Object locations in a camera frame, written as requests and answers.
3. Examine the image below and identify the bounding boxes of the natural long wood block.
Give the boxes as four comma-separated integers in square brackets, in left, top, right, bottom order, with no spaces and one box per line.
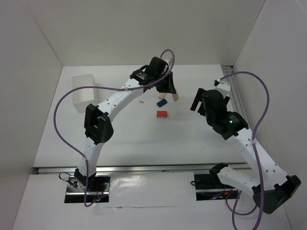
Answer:
[172,89,179,102]

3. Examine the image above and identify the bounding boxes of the blue wood block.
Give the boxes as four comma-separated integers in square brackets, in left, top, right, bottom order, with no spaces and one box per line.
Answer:
[156,99,167,107]

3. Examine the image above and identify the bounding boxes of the red arch wood block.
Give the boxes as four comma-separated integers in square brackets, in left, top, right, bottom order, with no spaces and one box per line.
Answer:
[156,111,168,118]

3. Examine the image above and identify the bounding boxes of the white perforated plastic box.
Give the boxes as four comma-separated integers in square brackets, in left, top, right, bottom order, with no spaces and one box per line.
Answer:
[72,74,98,113]

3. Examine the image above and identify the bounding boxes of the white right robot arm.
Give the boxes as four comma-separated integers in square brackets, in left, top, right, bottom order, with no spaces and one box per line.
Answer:
[190,88,301,214]

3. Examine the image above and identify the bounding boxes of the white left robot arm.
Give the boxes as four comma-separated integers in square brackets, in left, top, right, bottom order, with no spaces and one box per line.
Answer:
[74,57,175,191]

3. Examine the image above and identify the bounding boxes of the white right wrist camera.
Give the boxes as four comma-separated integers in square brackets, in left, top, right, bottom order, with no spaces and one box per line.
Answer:
[214,79,231,97]

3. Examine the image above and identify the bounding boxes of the aluminium rail right side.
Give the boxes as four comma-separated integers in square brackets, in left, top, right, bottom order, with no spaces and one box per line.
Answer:
[225,75,249,123]

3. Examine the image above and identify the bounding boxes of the aluminium rail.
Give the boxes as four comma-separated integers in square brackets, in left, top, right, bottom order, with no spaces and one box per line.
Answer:
[225,75,249,123]
[37,163,250,174]

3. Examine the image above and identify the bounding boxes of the aluminium rail front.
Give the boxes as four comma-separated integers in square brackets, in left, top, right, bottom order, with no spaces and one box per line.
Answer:
[37,163,250,174]

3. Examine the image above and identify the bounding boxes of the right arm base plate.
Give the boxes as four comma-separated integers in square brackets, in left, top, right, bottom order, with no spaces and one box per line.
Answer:
[190,174,238,201]

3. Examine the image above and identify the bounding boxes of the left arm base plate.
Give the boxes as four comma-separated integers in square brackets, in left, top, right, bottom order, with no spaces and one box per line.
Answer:
[64,175,110,204]

